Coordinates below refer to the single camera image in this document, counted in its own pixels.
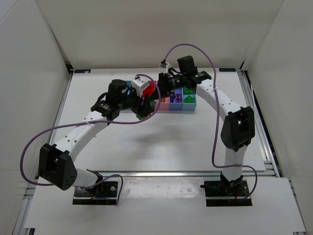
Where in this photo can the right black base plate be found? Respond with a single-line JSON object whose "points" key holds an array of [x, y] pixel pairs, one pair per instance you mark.
{"points": [[217, 196]]}

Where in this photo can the left light blue bin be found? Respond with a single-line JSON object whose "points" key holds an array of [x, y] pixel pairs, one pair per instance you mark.
{"points": [[127, 97]]}

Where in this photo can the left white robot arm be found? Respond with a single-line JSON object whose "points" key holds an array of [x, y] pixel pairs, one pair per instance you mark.
{"points": [[56, 162]]}

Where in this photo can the purple green red lego stack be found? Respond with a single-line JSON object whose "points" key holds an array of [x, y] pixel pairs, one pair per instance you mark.
{"points": [[145, 108]]}

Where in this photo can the dark blue bin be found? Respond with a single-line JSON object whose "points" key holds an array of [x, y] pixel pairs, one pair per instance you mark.
{"points": [[176, 106]]}

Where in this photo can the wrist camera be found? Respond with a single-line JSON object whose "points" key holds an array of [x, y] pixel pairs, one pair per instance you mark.
{"points": [[140, 84], [165, 65]]}

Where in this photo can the light blue bin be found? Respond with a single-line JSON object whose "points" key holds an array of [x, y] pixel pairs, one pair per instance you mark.
{"points": [[189, 107], [127, 97]]}

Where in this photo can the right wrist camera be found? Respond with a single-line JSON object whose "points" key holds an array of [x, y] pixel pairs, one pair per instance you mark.
{"points": [[165, 65]]}

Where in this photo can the right light blue bin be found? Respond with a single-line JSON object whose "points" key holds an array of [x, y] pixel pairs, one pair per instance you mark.
{"points": [[189, 107]]}

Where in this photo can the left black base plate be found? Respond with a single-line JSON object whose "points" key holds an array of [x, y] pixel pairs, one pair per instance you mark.
{"points": [[104, 194]]}

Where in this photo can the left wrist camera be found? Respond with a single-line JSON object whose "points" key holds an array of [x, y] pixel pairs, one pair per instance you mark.
{"points": [[140, 84]]}

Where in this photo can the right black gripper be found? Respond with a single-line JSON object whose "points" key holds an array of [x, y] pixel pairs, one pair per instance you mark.
{"points": [[161, 85]]}

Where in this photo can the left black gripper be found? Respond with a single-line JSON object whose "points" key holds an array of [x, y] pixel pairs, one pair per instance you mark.
{"points": [[145, 105]]}

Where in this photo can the red lego brick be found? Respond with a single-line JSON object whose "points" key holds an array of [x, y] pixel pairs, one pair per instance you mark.
{"points": [[151, 91]]}

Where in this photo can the green long lego brick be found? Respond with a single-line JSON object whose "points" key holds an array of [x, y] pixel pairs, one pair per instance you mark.
{"points": [[187, 91]]}

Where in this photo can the white table board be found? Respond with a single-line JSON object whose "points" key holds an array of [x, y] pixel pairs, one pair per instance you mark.
{"points": [[166, 142]]}

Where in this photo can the narrow pink bin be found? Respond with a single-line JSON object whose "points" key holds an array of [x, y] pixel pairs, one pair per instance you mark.
{"points": [[164, 106]]}

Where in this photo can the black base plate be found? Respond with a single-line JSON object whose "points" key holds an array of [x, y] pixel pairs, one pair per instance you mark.
{"points": [[217, 196], [104, 194]]}

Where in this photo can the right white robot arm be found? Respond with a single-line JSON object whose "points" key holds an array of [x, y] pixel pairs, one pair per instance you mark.
{"points": [[238, 122]]}

